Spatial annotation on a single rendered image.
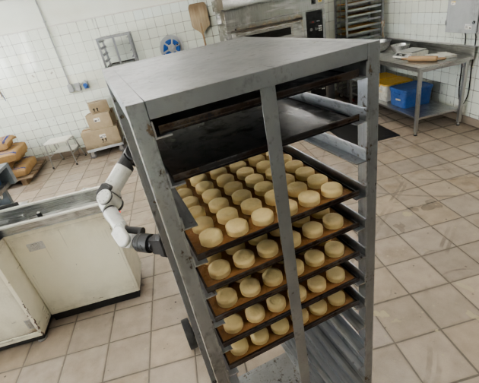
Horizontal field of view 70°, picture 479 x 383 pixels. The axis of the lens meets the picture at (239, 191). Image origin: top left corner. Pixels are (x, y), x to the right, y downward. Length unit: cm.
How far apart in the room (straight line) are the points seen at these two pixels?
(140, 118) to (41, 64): 623
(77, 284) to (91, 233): 47
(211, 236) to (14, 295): 222
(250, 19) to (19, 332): 463
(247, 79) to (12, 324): 267
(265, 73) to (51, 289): 260
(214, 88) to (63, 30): 608
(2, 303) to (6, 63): 475
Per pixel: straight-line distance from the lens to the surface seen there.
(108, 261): 276
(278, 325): 100
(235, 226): 73
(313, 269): 90
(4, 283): 278
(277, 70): 62
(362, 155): 80
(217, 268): 78
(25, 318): 295
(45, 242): 274
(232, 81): 59
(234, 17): 549
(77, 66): 663
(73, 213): 258
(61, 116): 687
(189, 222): 66
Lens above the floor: 192
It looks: 29 degrees down
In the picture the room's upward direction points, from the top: 11 degrees counter-clockwise
